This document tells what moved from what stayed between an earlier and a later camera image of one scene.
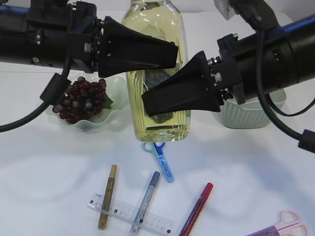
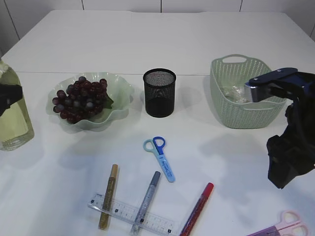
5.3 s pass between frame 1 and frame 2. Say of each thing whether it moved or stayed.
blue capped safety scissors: stayed
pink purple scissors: stayed
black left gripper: moved
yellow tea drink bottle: moved
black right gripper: moved
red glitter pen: stayed
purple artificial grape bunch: stayed
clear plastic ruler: stayed
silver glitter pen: stayed
